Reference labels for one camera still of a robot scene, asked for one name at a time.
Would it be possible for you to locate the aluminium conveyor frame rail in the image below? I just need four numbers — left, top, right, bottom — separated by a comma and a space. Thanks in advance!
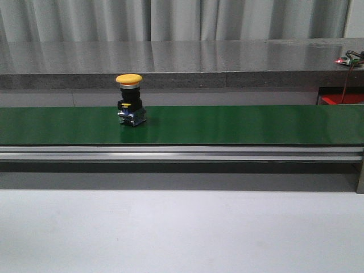
1, 146, 363, 162

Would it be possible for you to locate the small green circuit board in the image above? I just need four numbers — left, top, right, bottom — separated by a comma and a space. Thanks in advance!
335, 56, 360, 66

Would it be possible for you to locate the yellow push button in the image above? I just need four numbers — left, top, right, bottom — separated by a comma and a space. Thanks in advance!
115, 74, 146, 127

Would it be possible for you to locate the green conveyor belt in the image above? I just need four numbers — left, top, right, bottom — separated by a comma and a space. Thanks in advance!
1, 105, 363, 146

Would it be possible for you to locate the grey stone counter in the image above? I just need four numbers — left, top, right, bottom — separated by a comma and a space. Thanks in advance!
1, 38, 363, 89

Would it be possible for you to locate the red plastic tray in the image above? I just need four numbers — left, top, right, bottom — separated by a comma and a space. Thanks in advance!
318, 94, 364, 105

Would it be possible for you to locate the grey conveyor support leg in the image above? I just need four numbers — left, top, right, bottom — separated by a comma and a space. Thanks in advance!
353, 156, 364, 194

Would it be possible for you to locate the white curtain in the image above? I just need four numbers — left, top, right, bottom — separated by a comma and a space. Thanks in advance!
1, 1, 350, 42

